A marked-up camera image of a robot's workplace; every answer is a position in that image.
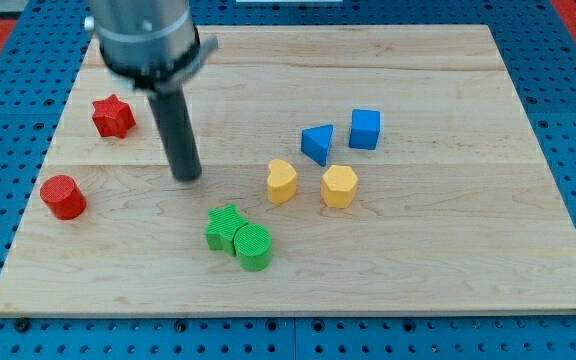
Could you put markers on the green star block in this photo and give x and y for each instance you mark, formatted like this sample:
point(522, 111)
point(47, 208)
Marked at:
point(223, 225)

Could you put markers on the red star block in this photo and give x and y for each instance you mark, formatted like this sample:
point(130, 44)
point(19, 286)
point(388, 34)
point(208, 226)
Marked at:
point(112, 117)

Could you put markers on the yellow heart block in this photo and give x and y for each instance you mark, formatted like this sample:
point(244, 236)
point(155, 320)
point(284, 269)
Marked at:
point(281, 181)

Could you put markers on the blue triangle block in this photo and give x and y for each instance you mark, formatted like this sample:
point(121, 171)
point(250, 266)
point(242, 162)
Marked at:
point(316, 142)

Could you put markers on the yellow hexagon block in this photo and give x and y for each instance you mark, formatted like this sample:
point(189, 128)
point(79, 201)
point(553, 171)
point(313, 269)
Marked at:
point(339, 186)

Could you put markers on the wooden board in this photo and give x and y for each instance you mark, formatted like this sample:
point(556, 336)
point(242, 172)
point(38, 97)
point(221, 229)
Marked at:
point(456, 211)

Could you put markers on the green cylinder block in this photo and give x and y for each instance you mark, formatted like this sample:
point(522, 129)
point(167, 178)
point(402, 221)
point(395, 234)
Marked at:
point(253, 247)

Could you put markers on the blue cube block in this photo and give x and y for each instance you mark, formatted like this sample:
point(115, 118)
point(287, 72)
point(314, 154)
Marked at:
point(365, 129)

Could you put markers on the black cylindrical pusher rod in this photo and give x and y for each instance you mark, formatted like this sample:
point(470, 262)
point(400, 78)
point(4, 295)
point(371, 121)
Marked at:
point(175, 129)

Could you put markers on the red cylinder block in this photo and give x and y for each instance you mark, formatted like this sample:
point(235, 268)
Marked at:
point(63, 197)

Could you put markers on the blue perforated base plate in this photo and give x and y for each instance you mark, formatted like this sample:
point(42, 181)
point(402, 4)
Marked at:
point(41, 49)

